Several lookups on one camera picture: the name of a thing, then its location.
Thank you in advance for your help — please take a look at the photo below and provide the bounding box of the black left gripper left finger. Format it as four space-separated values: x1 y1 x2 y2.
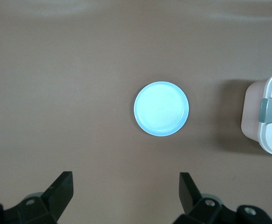
17 171 74 224

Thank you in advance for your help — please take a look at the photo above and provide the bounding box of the light blue round plate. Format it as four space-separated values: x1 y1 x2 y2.
133 81 190 137

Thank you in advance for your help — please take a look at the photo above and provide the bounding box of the brown table mat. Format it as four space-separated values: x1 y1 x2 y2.
0 0 272 224

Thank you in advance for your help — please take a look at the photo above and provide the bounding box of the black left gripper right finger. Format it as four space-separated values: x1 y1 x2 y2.
179 172 223 224

